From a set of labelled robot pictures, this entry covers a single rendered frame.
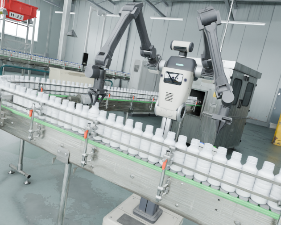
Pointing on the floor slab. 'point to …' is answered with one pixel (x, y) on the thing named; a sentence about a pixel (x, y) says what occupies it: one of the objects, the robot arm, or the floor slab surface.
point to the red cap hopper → (6, 4)
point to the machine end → (242, 108)
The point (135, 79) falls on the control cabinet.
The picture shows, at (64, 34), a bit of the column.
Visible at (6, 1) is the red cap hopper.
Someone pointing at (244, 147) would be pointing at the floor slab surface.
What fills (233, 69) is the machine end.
